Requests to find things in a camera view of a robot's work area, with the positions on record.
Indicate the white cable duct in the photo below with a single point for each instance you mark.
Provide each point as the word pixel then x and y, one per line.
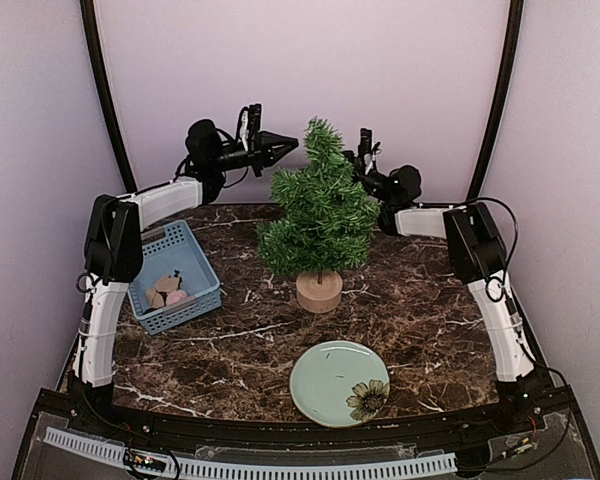
pixel 241 463

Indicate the blue plastic basket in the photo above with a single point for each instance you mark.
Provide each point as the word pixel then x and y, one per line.
pixel 173 250

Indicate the black frame post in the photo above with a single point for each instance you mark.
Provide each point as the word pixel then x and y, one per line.
pixel 501 89
pixel 103 89

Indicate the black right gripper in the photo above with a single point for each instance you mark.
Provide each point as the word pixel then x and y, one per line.
pixel 355 166

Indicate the black right frame post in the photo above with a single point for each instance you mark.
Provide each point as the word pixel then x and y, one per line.
pixel 501 89

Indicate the pink ornament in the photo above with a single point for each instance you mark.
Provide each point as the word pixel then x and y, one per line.
pixel 175 297

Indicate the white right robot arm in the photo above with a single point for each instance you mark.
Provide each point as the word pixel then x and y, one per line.
pixel 476 251

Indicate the tan wooden ornaments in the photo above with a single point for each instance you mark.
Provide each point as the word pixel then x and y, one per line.
pixel 156 295

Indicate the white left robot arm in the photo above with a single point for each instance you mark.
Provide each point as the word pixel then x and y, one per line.
pixel 113 246

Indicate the green flower plate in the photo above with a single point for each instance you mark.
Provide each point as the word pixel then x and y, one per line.
pixel 339 384

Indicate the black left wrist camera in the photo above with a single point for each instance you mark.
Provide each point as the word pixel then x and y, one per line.
pixel 248 125

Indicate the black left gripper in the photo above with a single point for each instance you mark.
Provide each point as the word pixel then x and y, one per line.
pixel 265 150

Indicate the small green christmas tree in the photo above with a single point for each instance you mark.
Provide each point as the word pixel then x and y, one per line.
pixel 327 222

